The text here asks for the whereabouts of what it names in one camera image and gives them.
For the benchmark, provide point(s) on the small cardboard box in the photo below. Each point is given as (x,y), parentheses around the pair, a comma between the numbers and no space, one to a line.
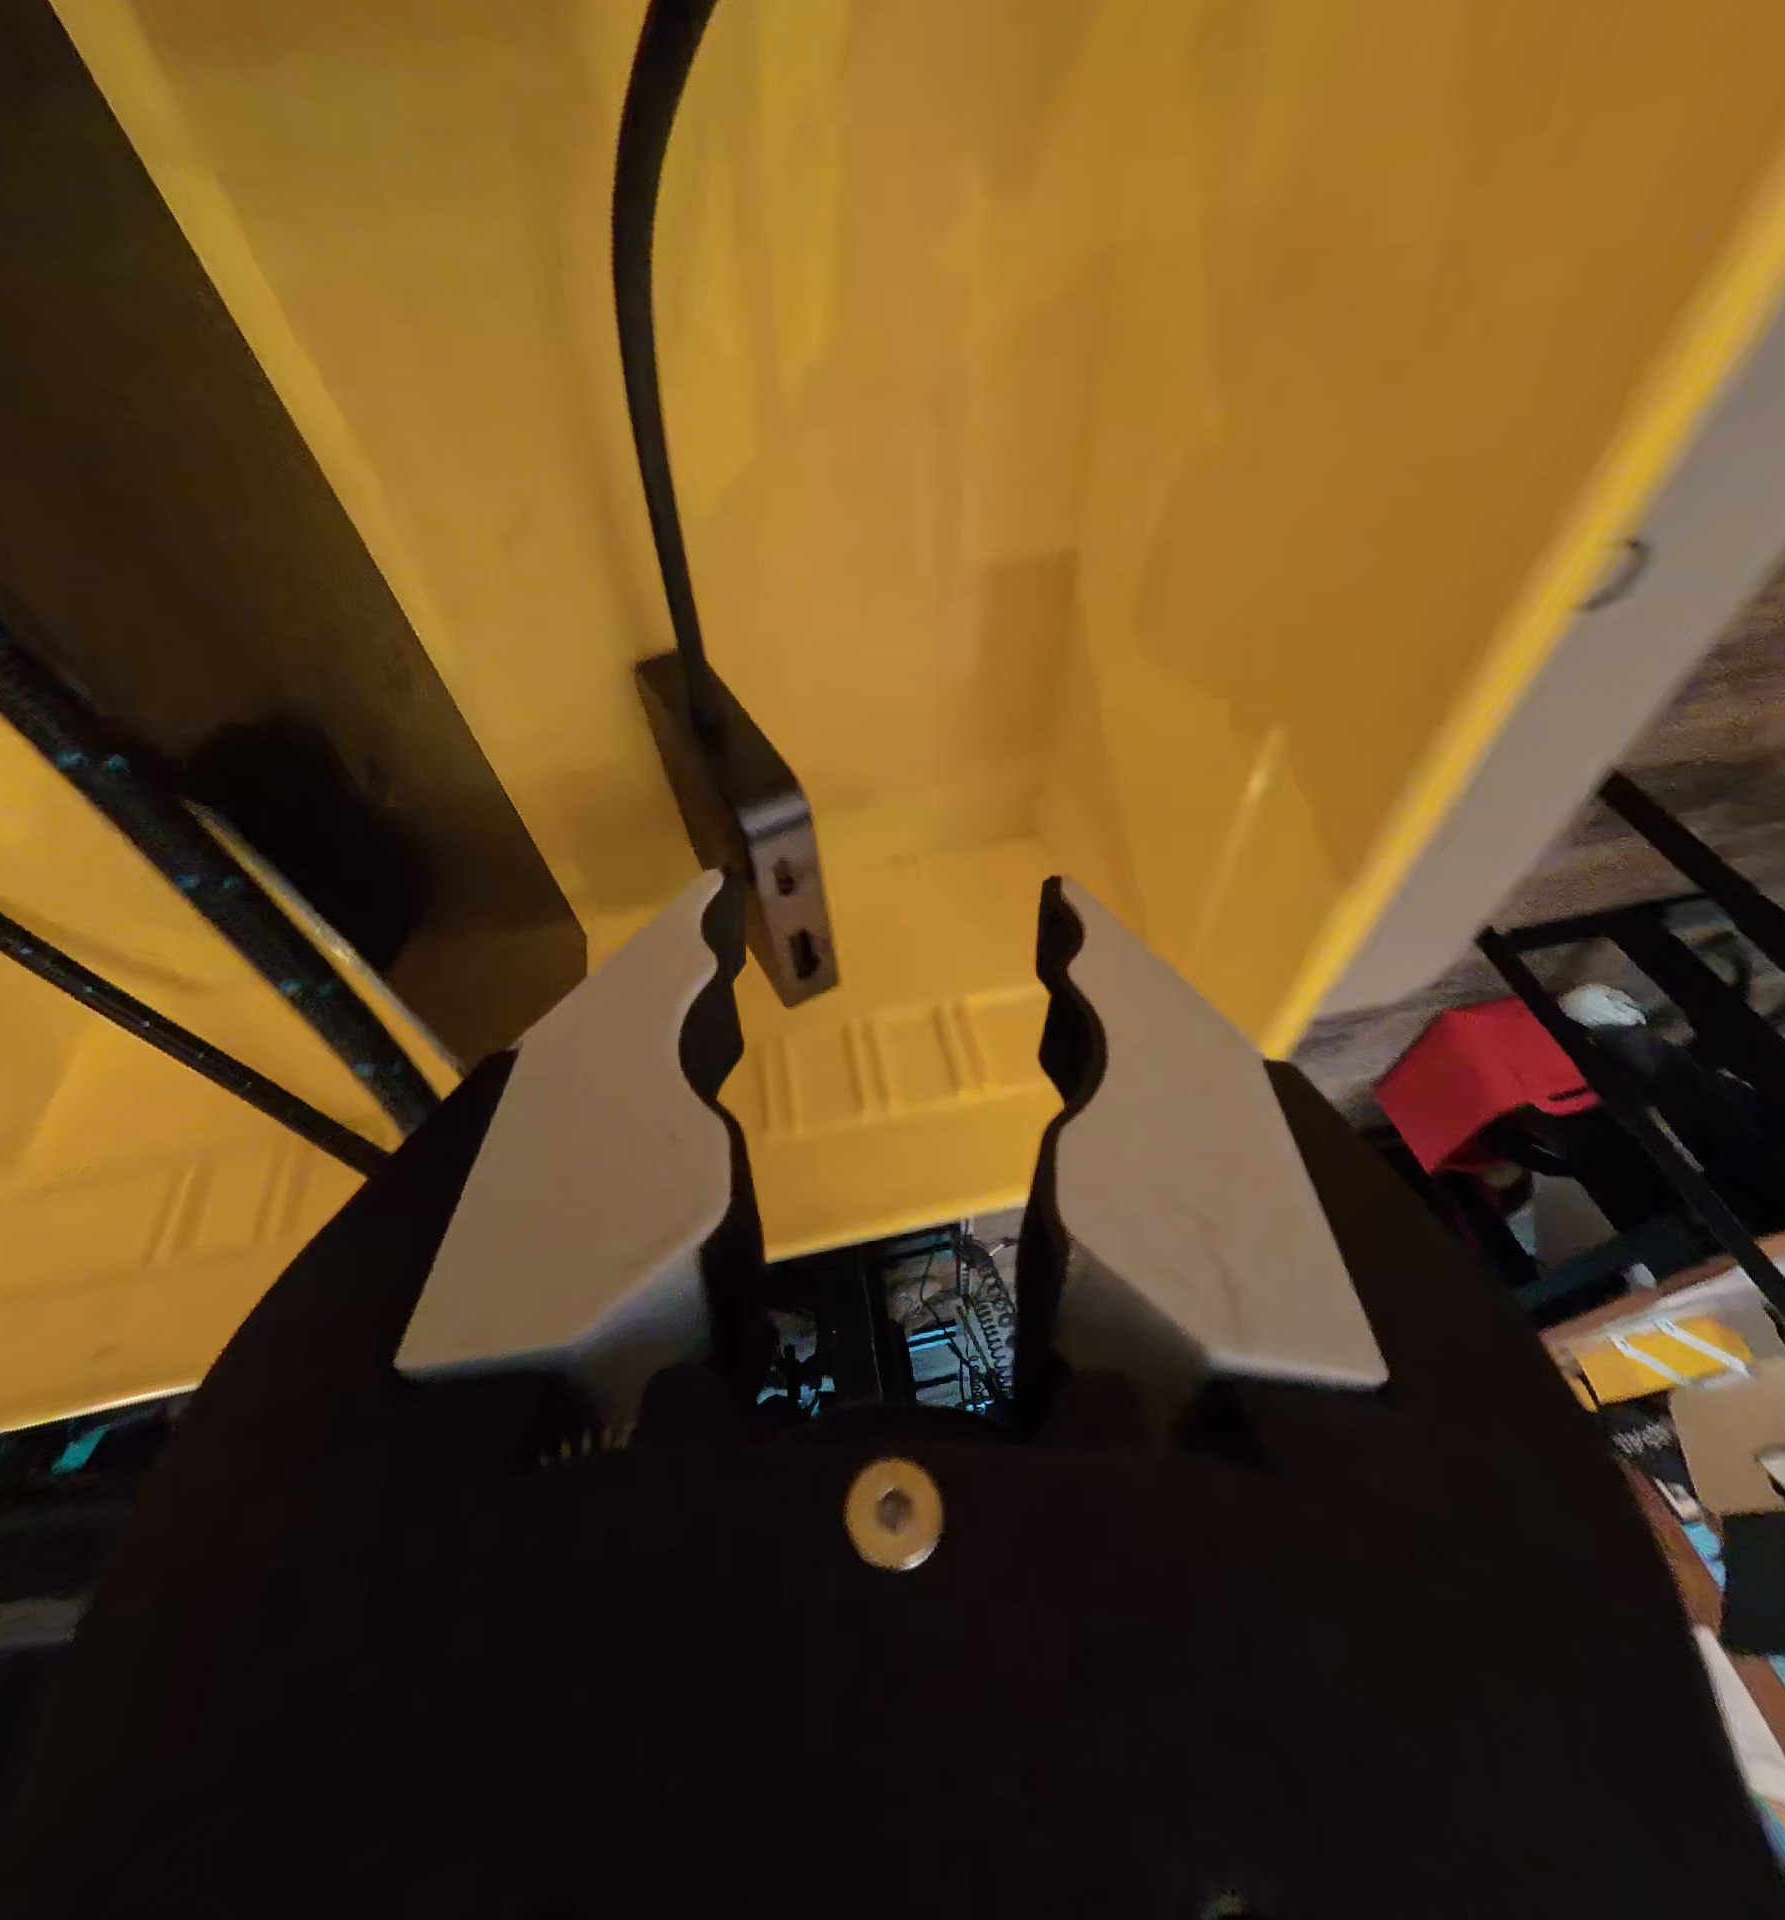
(1741,1440)

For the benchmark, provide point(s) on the yellow plastic bin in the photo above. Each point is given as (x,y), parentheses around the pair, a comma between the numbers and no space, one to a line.
(1132,449)

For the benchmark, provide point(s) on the black bin divider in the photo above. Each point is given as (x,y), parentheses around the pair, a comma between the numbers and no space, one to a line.
(159,449)

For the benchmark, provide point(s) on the black hdmi hub box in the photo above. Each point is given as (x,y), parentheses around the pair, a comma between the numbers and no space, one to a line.
(795,916)

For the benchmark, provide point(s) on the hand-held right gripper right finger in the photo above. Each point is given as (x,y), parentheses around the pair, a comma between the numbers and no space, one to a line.
(1209,1215)

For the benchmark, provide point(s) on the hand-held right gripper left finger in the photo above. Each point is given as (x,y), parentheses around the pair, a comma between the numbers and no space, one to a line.
(576,1200)

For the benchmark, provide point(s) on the yellow packet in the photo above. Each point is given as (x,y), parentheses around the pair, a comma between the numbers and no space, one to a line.
(1658,1357)

